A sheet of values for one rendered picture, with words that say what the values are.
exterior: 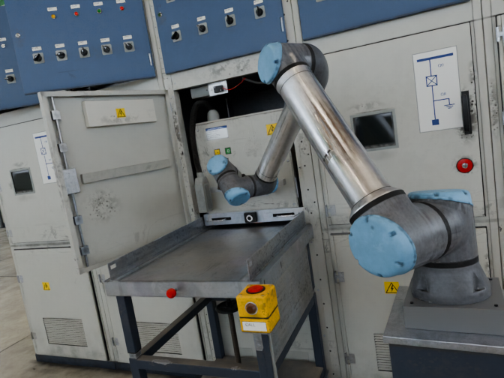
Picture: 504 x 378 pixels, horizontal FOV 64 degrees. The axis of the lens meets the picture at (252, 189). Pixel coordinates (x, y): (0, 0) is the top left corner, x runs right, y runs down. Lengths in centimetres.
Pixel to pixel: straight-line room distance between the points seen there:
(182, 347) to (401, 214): 173
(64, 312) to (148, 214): 113
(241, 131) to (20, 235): 167
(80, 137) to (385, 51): 130
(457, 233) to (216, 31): 137
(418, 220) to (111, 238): 134
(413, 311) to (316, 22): 120
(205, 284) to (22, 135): 176
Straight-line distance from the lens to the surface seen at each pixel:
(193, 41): 203
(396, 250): 92
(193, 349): 240
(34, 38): 229
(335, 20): 181
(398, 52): 176
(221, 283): 132
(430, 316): 112
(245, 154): 197
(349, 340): 204
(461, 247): 111
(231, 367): 149
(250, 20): 192
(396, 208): 97
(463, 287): 112
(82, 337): 290
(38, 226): 284
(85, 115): 186
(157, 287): 146
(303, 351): 215
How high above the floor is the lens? 128
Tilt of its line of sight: 7 degrees down
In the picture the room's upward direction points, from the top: 9 degrees counter-clockwise
